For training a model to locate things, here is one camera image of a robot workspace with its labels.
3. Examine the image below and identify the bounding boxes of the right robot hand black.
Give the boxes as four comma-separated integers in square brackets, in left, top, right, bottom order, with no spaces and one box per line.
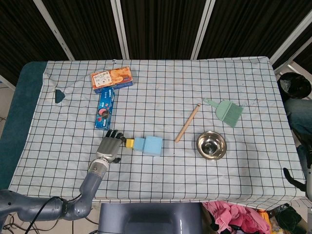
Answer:
[282,167,307,193]

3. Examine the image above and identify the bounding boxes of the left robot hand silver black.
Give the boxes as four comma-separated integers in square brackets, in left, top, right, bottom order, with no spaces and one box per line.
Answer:
[96,129,128,164]

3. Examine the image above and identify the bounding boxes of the small light blue cube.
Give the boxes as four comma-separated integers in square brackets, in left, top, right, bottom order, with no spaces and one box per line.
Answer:
[133,136,147,153]

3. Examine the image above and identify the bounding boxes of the blue Oreo cookie box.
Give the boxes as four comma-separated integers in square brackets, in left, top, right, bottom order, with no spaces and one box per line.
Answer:
[94,87,116,131]

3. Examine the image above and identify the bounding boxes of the black plastic bag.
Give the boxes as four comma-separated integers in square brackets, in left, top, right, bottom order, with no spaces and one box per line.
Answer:
[274,203,308,234]

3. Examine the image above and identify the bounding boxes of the large blue foam cube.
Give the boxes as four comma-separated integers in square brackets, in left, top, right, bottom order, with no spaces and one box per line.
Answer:
[142,135,164,157]

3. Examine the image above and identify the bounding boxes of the person leg in jeans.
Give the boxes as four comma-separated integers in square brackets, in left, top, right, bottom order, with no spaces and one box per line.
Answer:
[283,98,312,136]

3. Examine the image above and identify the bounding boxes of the white checkered tablecloth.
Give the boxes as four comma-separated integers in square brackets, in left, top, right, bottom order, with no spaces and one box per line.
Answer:
[8,56,307,211]

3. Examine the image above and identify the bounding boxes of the orange cracker box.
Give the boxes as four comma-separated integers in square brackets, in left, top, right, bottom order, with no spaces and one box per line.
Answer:
[90,66,135,95]

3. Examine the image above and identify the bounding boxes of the pink cloth pile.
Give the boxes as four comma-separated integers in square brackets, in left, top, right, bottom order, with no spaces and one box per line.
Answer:
[202,200,272,234]

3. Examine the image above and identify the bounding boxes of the wooden rolling stick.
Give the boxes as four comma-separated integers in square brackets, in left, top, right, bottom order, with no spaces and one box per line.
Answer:
[174,102,202,143]

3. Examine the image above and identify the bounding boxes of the grey robot torso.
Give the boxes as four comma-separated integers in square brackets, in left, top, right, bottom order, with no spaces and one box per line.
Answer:
[97,202,203,234]

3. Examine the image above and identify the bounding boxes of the stainless steel bowl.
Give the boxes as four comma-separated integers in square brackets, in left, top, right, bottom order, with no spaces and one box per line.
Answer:
[196,130,228,160]

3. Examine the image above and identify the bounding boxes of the teal table padding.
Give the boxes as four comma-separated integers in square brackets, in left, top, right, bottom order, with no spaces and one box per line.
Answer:
[0,60,66,190]

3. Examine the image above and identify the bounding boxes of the green plastic brush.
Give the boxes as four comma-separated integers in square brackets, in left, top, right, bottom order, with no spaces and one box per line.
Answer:
[203,97,244,128]

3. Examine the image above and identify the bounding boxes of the black bin with bag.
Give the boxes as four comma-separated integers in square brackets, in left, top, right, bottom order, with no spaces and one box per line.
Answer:
[277,72,312,101]

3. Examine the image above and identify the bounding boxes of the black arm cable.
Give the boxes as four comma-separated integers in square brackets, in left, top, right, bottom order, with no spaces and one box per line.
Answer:
[24,194,82,234]

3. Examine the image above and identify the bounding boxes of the double white frame post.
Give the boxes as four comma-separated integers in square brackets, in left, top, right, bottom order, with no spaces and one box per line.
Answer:
[110,0,130,60]

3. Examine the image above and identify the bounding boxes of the slanted white frame post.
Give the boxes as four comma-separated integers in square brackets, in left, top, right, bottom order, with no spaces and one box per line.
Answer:
[33,0,75,61]

